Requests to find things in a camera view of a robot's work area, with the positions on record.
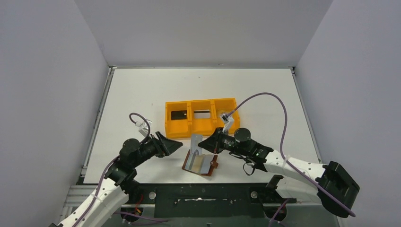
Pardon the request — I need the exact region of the right yellow bin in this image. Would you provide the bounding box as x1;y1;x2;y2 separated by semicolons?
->
214;98;241;134

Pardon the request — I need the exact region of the left yellow bin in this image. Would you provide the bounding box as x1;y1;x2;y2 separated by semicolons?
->
165;101;191;139

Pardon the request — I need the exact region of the yellow bin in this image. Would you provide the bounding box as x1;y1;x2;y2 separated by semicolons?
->
214;98;241;134
165;101;191;139
190;99;215;136

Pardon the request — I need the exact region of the purple cable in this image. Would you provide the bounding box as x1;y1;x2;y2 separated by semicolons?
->
226;92;356;218
70;113;152;227

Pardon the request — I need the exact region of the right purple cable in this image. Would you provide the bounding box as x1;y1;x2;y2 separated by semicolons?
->
226;92;356;218

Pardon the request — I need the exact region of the white magnetic stripe card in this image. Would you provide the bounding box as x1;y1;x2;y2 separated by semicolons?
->
193;110;211;119

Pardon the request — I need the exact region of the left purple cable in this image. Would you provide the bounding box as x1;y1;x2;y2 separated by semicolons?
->
70;113;152;227

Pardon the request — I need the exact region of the grey card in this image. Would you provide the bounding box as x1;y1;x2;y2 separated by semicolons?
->
190;134;203;155

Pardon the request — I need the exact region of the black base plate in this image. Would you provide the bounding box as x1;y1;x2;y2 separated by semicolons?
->
121;183;285;218

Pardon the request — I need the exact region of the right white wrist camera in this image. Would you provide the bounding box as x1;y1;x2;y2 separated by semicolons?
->
220;113;234;134

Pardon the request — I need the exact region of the brown leather card holder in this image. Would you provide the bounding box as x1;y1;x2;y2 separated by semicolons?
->
182;150;218;176

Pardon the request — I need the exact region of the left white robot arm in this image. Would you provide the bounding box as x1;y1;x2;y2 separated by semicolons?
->
57;131;183;227

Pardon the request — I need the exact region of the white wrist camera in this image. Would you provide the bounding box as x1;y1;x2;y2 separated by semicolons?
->
135;119;152;137
220;113;234;134

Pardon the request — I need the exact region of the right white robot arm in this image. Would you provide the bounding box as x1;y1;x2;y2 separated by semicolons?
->
198;127;360;218

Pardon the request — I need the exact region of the black VIP card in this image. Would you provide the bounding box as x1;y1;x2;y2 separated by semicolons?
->
171;110;187;121

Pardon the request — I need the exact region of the middle yellow bin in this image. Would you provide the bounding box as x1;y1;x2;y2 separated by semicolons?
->
190;99;215;136

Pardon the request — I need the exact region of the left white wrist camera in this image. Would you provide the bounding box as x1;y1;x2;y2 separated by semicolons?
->
135;119;152;137

